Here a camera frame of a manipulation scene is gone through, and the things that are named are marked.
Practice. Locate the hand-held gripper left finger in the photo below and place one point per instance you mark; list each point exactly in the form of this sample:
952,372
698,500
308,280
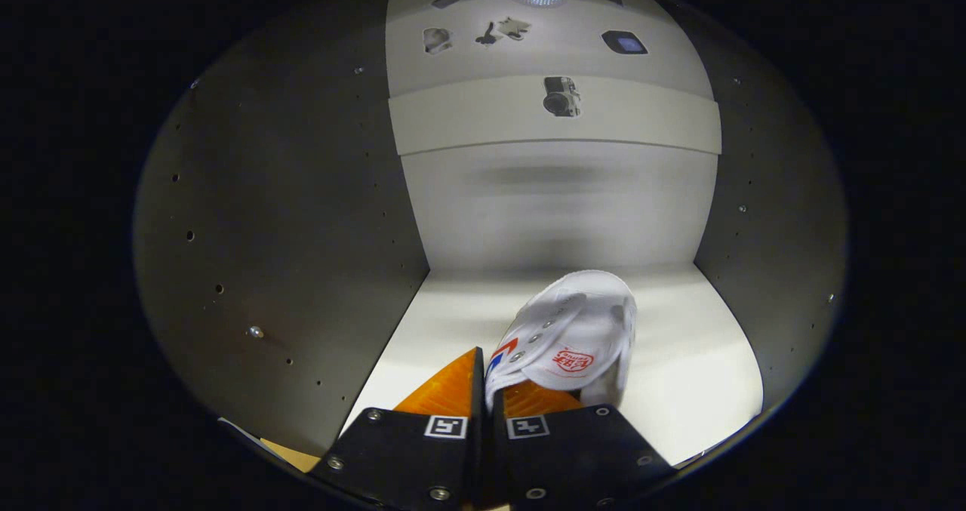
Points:
407,458

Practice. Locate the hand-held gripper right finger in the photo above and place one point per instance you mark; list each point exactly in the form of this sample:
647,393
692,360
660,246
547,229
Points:
573,458

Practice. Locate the white canvas shoe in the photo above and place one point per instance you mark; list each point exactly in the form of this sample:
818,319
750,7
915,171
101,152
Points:
573,322

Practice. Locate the dark grey shoe cabinet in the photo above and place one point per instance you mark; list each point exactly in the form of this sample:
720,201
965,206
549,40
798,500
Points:
264,232

